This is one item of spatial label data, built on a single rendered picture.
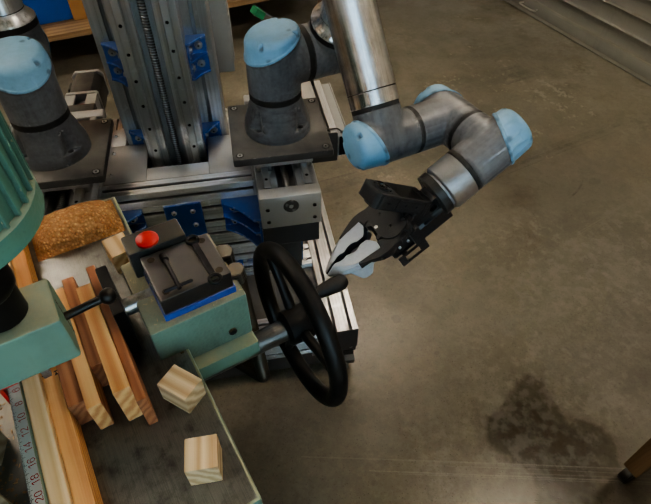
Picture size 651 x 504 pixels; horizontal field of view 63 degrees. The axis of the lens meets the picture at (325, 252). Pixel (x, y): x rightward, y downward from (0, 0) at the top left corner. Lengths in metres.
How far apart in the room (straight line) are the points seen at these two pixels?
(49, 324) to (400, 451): 1.22
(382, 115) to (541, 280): 1.44
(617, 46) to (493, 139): 2.91
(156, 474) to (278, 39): 0.81
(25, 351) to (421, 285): 1.56
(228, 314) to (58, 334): 0.22
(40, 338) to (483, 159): 0.61
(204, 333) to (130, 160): 0.73
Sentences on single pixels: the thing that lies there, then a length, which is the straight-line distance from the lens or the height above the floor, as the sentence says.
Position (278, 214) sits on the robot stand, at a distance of 1.18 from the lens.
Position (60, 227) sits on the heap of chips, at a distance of 0.95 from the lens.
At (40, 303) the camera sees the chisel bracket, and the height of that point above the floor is 1.07.
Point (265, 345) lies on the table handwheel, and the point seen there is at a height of 0.82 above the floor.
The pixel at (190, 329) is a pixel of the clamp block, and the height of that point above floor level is 0.94.
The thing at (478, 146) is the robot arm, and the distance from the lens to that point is 0.82.
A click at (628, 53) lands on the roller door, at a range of 3.65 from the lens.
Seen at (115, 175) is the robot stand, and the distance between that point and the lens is 1.37.
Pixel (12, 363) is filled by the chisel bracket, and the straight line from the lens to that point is 0.66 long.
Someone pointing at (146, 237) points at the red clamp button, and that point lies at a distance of 0.74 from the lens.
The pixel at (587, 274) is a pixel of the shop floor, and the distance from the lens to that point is 2.24.
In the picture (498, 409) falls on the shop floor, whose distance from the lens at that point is 1.79.
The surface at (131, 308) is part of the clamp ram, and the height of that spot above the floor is 0.96.
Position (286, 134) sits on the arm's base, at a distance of 1.20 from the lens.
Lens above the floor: 1.53
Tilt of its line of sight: 47 degrees down
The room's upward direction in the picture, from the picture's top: straight up
